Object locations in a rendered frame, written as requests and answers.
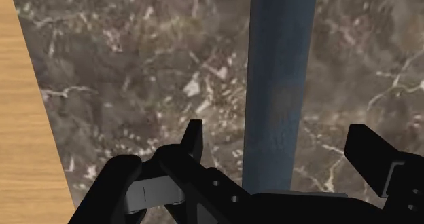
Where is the blue long bar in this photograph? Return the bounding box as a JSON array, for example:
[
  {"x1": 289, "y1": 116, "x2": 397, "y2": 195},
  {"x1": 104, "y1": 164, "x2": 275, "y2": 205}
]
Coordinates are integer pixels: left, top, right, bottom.
[{"x1": 241, "y1": 0, "x2": 319, "y2": 195}]

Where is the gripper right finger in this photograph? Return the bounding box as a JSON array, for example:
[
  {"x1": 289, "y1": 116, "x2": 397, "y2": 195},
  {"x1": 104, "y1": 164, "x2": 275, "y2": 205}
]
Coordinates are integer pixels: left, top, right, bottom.
[{"x1": 344, "y1": 123, "x2": 424, "y2": 219}]

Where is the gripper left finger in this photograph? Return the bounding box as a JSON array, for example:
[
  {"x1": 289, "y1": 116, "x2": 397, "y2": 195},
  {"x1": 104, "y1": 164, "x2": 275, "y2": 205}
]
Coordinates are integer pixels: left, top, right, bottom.
[{"x1": 67, "y1": 119, "x2": 252, "y2": 224}]

